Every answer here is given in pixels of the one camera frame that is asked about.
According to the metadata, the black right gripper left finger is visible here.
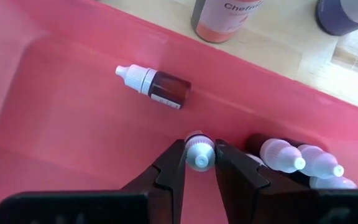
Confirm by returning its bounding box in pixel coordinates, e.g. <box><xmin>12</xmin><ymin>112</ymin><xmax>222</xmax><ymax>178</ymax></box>
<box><xmin>0</xmin><ymin>139</ymin><xmax>188</xmax><ymax>224</ymax></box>

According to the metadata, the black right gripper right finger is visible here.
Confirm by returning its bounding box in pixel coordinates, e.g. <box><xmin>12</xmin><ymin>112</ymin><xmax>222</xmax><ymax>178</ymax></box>
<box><xmin>214</xmin><ymin>138</ymin><xmax>358</xmax><ymax>224</ymax></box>

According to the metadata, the small green food coloring bottle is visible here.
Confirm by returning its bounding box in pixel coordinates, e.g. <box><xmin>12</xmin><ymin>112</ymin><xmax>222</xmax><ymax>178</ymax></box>
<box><xmin>246</xmin><ymin>133</ymin><xmax>306</xmax><ymax>174</ymax></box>

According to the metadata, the small red food coloring bottle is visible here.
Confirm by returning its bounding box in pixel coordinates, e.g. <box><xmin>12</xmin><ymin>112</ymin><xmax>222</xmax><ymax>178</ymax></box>
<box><xmin>286</xmin><ymin>139</ymin><xmax>345</xmax><ymax>180</ymax></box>

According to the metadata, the small dark red coloring bottle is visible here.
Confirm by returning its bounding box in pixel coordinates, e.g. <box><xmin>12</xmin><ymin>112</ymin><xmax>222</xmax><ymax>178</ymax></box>
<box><xmin>114</xmin><ymin>63</ymin><xmax>192</xmax><ymax>110</ymax></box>

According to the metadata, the large pink food coloring bottle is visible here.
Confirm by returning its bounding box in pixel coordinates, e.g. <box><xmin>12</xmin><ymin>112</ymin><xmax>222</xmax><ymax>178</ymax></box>
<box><xmin>190</xmin><ymin>0</ymin><xmax>265</xmax><ymax>44</ymax></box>

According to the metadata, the large purple food coloring bottle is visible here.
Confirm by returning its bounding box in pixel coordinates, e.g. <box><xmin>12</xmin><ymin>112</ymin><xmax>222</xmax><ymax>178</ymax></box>
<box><xmin>314</xmin><ymin>0</ymin><xmax>358</xmax><ymax>37</ymax></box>

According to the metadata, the pink translucent plastic bin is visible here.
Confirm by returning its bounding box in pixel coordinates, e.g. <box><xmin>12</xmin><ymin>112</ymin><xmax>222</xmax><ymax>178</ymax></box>
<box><xmin>0</xmin><ymin>0</ymin><xmax>358</xmax><ymax>224</ymax></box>

